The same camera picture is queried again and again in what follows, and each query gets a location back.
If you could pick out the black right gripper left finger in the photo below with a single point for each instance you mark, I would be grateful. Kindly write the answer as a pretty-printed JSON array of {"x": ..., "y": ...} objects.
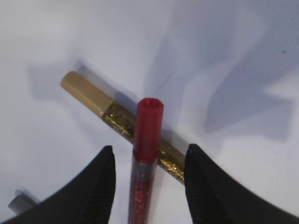
[{"x": 87, "y": 199}]

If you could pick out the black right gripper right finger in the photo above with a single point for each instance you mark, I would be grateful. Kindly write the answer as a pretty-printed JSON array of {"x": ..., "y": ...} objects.
[{"x": 214, "y": 197}]

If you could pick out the gold glitter pen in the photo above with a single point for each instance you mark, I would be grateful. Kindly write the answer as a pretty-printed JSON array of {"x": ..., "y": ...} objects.
[{"x": 120, "y": 119}]

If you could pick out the silver glitter pen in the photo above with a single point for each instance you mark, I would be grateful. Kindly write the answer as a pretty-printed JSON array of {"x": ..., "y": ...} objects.
[{"x": 22, "y": 202}]

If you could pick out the red glitter pen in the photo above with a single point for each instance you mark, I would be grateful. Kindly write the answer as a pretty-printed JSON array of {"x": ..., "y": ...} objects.
[{"x": 147, "y": 137}]

